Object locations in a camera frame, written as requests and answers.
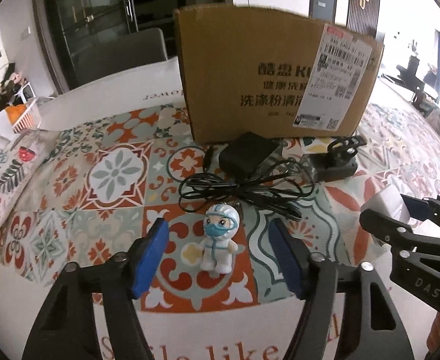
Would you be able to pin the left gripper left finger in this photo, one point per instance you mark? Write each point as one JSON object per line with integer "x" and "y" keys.
{"x": 129, "y": 276}

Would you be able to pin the small medic figurine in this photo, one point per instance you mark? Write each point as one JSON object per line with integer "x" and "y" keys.
{"x": 221, "y": 223}

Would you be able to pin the white square power adapter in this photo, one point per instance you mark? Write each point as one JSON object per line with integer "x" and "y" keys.
{"x": 390, "y": 203}

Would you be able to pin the brown cardboard box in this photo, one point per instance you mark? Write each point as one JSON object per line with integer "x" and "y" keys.
{"x": 272, "y": 73}

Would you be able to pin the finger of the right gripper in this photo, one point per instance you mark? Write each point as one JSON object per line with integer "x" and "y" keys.
{"x": 388, "y": 224}
{"x": 427, "y": 208}

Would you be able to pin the dark dining chair left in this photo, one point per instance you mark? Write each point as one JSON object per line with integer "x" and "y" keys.
{"x": 131, "y": 51}

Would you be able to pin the patterned tile table mat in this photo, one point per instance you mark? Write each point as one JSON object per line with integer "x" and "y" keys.
{"x": 108, "y": 180}

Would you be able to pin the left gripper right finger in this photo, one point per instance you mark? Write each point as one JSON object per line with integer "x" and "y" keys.
{"x": 312, "y": 278}

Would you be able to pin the black power adapter with cable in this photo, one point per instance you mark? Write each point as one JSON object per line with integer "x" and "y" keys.
{"x": 252, "y": 170}

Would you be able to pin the white basket of oranges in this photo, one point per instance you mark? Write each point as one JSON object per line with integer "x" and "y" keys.
{"x": 24, "y": 116}

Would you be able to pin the black rectangular device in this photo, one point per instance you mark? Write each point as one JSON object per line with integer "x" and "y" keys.
{"x": 339, "y": 161}

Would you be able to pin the floral tissue pouch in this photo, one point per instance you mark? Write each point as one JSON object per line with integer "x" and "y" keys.
{"x": 21, "y": 156}

